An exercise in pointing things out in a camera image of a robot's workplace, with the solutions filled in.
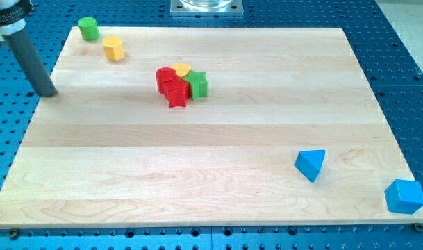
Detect left board support screw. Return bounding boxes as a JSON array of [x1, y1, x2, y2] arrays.
[[7, 228, 19, 239]]

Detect yellow hexagon block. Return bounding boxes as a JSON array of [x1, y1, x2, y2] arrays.
[[102, 35, 125, 61]]

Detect board support screw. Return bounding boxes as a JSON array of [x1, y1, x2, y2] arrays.
[[413, 223, 423, 233], [7, 228, 19, 239]]

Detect yellow cylinder block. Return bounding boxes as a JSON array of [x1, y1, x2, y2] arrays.
[[171, 62, 191, 78]]

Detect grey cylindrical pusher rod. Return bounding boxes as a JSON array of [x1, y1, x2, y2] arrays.
[[2, 28, 57, 97]]

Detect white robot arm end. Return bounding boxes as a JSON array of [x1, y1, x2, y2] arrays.
[[0, 0, 33, 42]]

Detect blue triangle block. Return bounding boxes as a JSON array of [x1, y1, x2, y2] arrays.
[[294, 149, 326, 183]]

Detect red cylinder block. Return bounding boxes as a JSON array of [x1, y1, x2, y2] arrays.
[[156, 67, 177, 94]]

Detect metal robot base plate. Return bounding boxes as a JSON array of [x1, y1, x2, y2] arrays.
[[169, 0, 244, 17]]

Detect green star block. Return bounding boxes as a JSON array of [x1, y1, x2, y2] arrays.
[[183, 70, 208, 101]]

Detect green cylinder block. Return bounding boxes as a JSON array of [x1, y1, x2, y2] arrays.
[[77, 17, 100, 41]]

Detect red star block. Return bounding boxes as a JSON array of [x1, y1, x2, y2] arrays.
[[163, 78, 190, 108]]

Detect right board support screw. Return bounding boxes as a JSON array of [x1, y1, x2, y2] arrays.
[[413, 223, 423, 233]]

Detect blue cube block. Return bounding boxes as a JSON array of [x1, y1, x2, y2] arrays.
[[384, 179, 423, 215]]

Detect light wooden board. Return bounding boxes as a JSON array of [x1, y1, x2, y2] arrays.
[[0, 27, 423, 229]]

